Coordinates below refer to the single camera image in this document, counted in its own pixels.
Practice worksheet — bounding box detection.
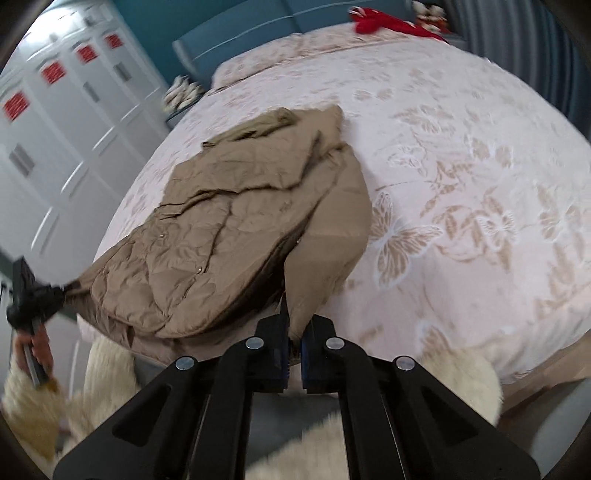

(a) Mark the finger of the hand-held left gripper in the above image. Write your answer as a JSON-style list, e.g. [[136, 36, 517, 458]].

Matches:
[[36, 284, 71, 320]]

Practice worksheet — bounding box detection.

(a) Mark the butterfly print pillow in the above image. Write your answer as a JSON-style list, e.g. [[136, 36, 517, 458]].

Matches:
[[295, 27, 416, 54], [212, 44, 303, 89]]

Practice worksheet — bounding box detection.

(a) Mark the pile of cream clothes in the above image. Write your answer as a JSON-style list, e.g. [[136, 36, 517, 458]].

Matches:
[[164, 76, 204, 112]]

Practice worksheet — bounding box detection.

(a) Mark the bed with butterfly bedspread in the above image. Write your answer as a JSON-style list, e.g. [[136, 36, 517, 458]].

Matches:
[[76, 23, 591, 386]]

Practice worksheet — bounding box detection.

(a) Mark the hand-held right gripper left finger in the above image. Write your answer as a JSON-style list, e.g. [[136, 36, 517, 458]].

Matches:
[[53, 313, 291, 480]]

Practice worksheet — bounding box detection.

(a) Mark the grey-blue curtain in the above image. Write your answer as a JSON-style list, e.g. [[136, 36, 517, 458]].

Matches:
[[443, 0, 591, 153]]

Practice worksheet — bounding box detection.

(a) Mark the person's left forearm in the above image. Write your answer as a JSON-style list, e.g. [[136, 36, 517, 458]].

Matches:
[[0, 360, 65, 464]]

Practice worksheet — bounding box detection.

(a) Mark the blue-grey nightstand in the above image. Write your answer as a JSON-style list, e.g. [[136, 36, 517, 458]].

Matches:
[[164, 99, 200, 129]]

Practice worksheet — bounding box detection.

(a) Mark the red garment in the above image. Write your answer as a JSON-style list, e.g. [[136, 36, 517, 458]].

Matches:
[[348, 6, 451, 44]]

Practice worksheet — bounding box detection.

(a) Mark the tan quilted jacket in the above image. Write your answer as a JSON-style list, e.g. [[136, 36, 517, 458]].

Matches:
[[65, 104, 374, 365]]

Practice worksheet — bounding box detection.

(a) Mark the blue upholstered bed headboard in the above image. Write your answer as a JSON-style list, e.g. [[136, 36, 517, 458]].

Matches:
[[172, 0, 414, 79]]

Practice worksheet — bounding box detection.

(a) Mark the person's left hand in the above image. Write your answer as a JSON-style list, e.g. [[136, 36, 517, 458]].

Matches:
[[12, 322, 54, 385]]

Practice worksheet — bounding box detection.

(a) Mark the white panelled wardrobe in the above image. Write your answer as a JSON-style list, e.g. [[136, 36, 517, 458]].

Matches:
[[0, 0, 171, 278]]

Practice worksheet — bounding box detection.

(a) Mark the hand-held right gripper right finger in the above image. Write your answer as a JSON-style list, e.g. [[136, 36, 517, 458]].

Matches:
[[300, 314, 541, 480]]

